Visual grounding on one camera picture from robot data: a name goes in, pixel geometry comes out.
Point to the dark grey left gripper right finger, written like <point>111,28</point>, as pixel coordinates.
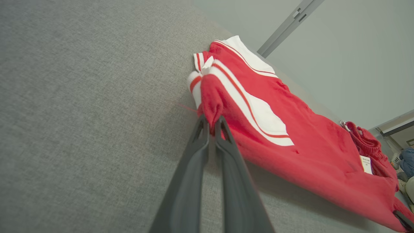
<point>239,200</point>

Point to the person in cream hoodie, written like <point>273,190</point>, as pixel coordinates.
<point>410,191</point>

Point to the grey double partition post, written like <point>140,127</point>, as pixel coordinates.
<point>284,29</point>

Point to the grey partition base rail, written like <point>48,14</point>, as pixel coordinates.
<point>397,124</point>

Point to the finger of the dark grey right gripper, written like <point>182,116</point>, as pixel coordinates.
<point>406,221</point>

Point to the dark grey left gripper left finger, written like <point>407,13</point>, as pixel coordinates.
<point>181,200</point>

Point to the red jersey with white trim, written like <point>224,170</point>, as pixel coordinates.
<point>307,155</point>

